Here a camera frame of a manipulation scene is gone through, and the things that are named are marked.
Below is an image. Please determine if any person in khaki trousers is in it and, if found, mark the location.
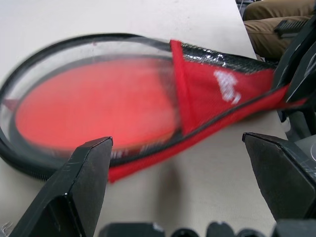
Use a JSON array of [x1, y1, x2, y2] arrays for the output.
[[243, 0, 316, 60]]

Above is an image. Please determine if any red table tennis paddle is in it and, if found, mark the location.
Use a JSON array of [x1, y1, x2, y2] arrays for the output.
[[14, 58, 182, 152]]

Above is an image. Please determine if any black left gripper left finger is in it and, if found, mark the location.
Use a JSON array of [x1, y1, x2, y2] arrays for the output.
[[7, 136, 114, 237]]

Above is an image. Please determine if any red and clear paddle case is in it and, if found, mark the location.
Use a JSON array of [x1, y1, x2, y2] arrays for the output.
[[0, 32, 309, 185]]

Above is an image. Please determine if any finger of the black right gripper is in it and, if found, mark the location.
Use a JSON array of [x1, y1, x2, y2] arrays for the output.
[[272, 14, 316, 90], [285, 49, 316, 105]]

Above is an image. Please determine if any black device with ribbed edge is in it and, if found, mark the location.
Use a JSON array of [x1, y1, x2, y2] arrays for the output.
[[273, 17, 312, 38]]

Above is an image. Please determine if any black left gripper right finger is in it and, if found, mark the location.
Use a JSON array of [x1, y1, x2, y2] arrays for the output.
[[242, 132, 316, 221]]

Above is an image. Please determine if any silver robot body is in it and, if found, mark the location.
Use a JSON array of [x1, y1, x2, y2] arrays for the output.
[[278, 102, 316, 171]]

